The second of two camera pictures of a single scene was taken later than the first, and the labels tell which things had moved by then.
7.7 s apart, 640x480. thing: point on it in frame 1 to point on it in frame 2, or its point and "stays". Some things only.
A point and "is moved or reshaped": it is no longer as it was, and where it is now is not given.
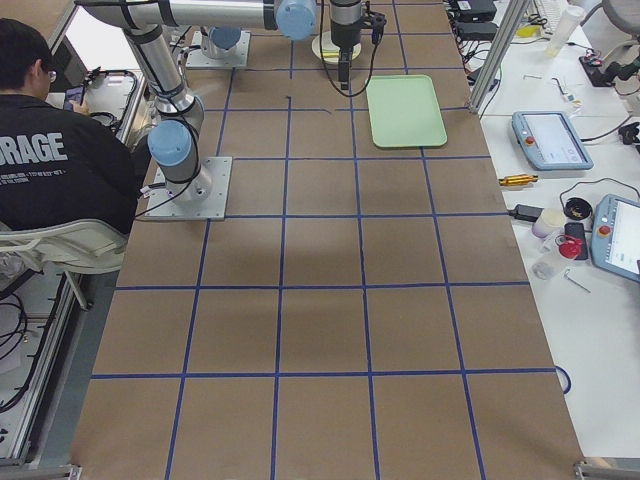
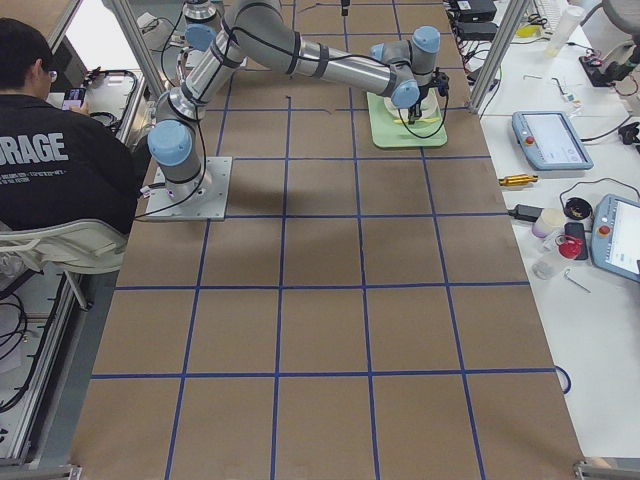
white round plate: (330, 52) is moved or reshaped
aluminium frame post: (498, 53) stays
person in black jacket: (58, 163) stays
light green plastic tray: (405, 112) stays
